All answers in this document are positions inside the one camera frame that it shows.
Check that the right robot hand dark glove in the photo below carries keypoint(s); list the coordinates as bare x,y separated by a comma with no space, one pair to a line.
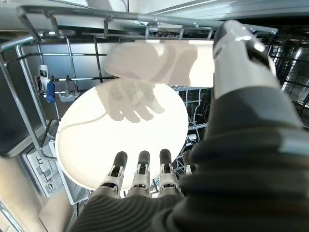
229,181

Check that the round cream ceramic plate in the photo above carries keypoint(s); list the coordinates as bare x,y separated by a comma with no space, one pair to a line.
157,62
108,145

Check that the dark dishwasher door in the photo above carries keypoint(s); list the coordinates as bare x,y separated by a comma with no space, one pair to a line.
14,193

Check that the grey detergent dispenser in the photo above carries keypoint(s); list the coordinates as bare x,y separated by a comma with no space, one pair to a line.
48,174

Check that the blue plastic rack clip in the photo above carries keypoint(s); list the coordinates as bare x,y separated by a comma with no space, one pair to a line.
50,93

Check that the white plastic rack clip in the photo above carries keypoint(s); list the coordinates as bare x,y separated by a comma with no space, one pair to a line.
43,72

